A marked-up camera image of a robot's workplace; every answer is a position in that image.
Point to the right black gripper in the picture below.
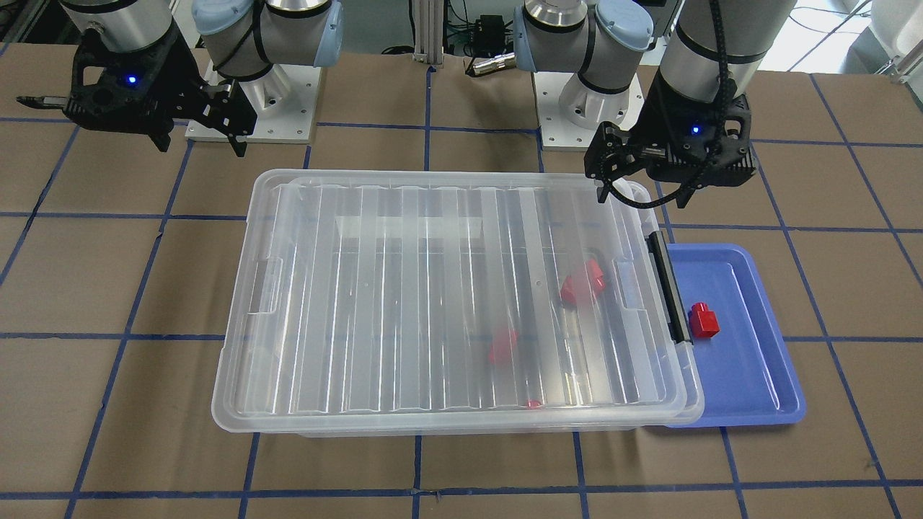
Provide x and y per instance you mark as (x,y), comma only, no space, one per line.
(175,78)

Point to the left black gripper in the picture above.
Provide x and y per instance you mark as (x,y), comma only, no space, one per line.
(657,114)

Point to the clear plastic box lid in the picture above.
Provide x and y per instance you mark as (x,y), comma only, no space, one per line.
(454,303)

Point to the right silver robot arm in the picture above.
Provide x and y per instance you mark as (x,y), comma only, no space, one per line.
(244,39)

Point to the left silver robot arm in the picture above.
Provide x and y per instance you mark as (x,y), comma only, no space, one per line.
(715,49)

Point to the clear plastic storage box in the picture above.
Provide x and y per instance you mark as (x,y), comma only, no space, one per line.
(678,404)

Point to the blue plastic tray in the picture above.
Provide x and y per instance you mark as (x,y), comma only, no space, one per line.
(746,373)

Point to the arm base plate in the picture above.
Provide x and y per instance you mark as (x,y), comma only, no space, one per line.
(569,113)
(285,101)

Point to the black box latch handle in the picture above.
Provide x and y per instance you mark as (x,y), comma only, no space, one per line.
(677,320)

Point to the aluminium frame post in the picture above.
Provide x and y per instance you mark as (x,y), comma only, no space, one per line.
(428,31)

